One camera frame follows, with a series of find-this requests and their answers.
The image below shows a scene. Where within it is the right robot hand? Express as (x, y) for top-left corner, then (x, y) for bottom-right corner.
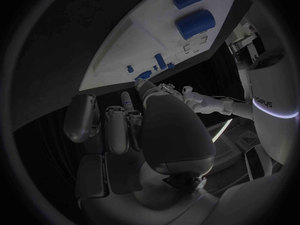
(62, 78), (222, 225)

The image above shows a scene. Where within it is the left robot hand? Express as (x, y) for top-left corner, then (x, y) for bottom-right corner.
(156, 82), (186, 101)

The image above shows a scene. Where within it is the white task board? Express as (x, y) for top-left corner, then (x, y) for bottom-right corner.
(78, 0), (254, 93)

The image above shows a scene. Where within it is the blue gear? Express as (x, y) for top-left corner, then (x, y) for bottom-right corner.
(133, 70), (153, 82)

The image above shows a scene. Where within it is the blue peg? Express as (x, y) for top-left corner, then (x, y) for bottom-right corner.
(153, 53), (168, 71)

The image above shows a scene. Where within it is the glowing light bar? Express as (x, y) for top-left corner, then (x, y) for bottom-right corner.
(211, 118), (234, 143)

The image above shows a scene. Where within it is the fat blue cylinder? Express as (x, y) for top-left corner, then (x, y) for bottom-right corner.
(175, 9), (217, 41)

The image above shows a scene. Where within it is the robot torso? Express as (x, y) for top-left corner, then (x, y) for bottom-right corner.
(237, 49), (300, 167)

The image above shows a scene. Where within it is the white cable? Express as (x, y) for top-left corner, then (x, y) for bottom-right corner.
(210, 95), (247, 104)

